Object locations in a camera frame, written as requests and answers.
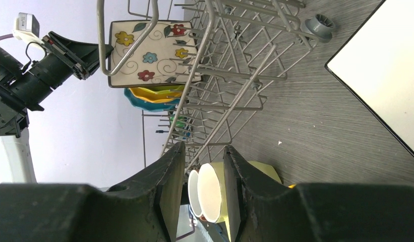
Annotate green polka dot plate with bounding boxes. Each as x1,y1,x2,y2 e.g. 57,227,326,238
164,85,185,92

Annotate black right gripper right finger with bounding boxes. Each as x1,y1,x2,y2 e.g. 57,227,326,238
223,146,414,241

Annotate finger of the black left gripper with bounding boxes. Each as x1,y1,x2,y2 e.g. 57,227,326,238
42,31,100,80

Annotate square floral plate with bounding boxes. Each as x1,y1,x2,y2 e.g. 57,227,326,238
108,20,198,88

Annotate yellow green mug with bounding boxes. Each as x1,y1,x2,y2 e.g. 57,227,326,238
197,161,282,242

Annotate orange polka dot plate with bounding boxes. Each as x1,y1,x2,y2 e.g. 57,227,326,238
129,86,183,103

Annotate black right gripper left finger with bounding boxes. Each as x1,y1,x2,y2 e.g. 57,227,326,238
0,142,185,241

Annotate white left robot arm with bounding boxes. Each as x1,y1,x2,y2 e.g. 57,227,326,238
0,31,113,184

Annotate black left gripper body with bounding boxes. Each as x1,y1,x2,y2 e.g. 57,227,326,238
0,47,74,111

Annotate blue green toy blocks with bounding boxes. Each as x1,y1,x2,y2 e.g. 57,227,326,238
171,116,191,141

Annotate grey wire dish rack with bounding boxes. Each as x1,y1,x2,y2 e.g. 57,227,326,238
97,1,335,170

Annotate blue polka dot plate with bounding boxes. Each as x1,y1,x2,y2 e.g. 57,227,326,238
124,88,180,112

